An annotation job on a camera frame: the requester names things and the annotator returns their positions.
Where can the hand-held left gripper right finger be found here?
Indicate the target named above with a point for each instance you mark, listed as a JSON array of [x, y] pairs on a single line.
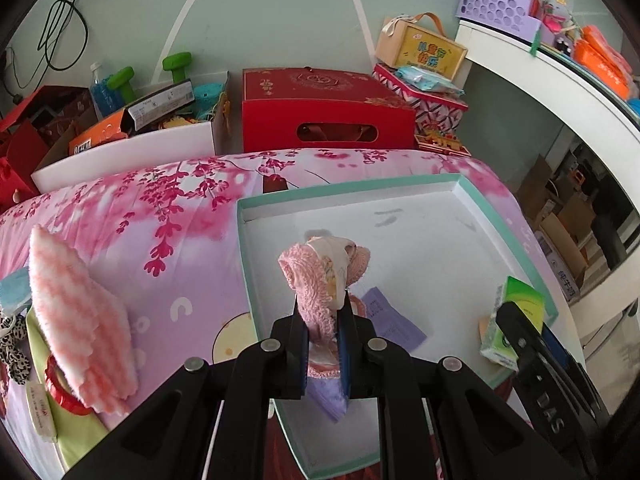
[[345, 360]]

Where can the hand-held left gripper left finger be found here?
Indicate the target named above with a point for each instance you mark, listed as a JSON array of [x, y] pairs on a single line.
[[300, 360]]

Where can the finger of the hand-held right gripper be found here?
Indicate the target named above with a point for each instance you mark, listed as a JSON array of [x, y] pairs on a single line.
[[570, 360], [530, 360]]

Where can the green tissue packet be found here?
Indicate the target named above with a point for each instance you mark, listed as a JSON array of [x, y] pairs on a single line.
[[522, 292]]

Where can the pink fuzzy sock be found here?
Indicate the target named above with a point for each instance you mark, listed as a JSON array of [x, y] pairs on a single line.
[[310, 280]]

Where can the white shallow box teal rim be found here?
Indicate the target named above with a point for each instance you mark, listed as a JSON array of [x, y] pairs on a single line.
[[425, 240]]

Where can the pink striped fluffy cloth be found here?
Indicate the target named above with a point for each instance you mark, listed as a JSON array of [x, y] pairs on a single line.
[[75, 310]]

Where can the light green cloth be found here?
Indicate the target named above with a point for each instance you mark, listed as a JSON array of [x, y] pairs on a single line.
[[80, 435]]

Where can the leopard print scrunchie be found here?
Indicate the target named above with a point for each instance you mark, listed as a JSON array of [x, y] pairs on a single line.
[[15, 355]]

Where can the blue face mask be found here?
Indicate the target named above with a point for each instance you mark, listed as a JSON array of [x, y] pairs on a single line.
[[12, 290]]

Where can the purple paper sheet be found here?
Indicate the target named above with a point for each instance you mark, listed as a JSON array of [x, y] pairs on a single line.
[[395, 325]]

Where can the white printed carton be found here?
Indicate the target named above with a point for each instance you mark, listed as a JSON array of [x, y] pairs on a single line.
[[560, 270]]

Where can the brown cardboard boxes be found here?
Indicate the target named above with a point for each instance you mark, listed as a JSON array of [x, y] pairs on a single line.
[[565, 210]]

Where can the pink floral bedsheet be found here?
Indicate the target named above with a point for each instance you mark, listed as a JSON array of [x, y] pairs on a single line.
[[175, 260]]

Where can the open cardboard box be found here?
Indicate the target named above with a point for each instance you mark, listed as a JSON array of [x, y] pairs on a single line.
[[220, 130]]

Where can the red white patterned box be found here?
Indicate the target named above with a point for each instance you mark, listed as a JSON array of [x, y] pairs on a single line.
[[440, 115]]

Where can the white sachet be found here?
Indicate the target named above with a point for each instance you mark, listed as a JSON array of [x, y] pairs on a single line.
[[40, 410]]

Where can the white foam board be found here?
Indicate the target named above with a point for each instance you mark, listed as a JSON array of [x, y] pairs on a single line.
[[125, 155]]

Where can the white desk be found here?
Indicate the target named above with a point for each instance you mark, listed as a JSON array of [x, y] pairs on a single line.
[[550, 80]]

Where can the blue wet wipes pack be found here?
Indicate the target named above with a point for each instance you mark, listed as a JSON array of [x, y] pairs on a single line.
[[430, 80]]

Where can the black and white carton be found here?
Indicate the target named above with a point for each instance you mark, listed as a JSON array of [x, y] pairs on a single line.
[[160, 102]]

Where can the orange packet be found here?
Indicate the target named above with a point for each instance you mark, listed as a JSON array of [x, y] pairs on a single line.
[[605, 65]]

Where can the orange carton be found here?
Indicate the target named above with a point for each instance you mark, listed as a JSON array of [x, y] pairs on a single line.
[[100, 132]]

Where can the green dumbbell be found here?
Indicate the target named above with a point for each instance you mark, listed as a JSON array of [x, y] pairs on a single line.
[[177, 65], [122, 85]]

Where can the clear water bottle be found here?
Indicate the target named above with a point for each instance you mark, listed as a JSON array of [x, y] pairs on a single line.
[[102, 92]]

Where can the red open gift box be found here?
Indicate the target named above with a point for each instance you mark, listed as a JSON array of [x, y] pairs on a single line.
[[55, 110]]

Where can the colourful stationery packets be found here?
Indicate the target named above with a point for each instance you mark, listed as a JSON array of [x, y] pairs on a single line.
[[552, 0]]

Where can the purple perforated basket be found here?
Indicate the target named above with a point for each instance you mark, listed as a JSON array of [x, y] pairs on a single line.
[[490, 0]]

